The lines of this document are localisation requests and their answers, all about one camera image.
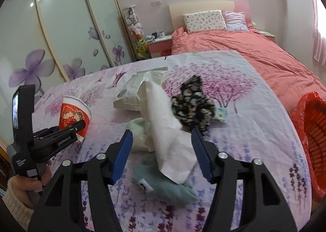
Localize person left hand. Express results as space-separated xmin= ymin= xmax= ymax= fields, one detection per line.
xmin=5 ymin=160 xmax=52 ymax=209

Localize white wet wipes pack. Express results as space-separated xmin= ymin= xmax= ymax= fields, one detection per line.
xmin=113 ymin=67 xmax=168 ymax=111

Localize stuffed toy column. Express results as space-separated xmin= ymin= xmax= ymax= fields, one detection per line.
xmin=123 ymin=5 xmax=151 ymax=59

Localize pink striped pillow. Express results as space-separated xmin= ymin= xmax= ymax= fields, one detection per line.
xmin=222 ymin=10 xmax=249 ymax=31

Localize teal green sock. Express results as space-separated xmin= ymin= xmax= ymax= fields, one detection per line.
xmin=131 ymin=154 xmax=197 ymax=208

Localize far side nightstand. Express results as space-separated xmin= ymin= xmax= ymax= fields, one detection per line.
xmin=258 ymin=30 xmax=276 ymax=43

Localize blue hand cream tube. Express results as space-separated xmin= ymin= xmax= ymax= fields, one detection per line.
xmin=212 ymin=107 xmax=228 ymax=123

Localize white floral pillow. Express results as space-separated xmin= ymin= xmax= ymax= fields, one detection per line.
xmin=183 ymin=10 xmax=227 ymax=33

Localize coral pink bed duvet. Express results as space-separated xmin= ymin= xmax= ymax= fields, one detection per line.
xmin=172 ymin=27 xmax=325 ymax=112

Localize pink window curtain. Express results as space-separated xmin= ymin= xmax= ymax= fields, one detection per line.
xmin=313 ymin=0 xmax=326 ymax=67

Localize cream knitted sleeve forearm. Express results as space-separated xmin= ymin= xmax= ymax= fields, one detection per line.
xmin=2 ymin=178 xmax=34 ymax=231

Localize red laundry basket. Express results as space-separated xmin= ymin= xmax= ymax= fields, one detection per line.
xmin=290 ymin=91 xmax=326 ymax=203

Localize beige wooden headboard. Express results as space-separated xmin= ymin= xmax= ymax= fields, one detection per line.
xmin=169 ymin=0 xmax=251 ymax=31

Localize red paper cup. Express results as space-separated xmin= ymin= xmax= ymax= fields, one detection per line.
xmin=58 ymin=96 xmax=92 ymax=144

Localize black floral fabric scrunchie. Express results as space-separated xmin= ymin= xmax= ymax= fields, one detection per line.
xmin=171 ymin=75 xmax=216 ymax=135

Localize light green towel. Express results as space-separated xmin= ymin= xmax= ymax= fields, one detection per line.
xmin=126 ymin=117 xmax=154 ymax=152

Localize floral pink table cloth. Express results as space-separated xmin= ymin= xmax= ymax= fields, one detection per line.
xmin=33 ymin=51 xmax=312 ymax=231

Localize small red bin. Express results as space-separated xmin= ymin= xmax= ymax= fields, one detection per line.
xmin=160 ymin=48 xmax=172 ymax=57

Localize floral sliding wardrobe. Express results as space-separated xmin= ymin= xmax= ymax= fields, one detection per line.
xmin=1 ymin=0 xmax=133 ymax=142

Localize pink white nightstand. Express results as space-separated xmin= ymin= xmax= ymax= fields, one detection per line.
xmin=147 ymin=35 xmax=172 ymax=58

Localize black white mug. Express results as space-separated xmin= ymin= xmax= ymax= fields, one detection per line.
xmin=152 ymin=30 xmax=165 ymax=39

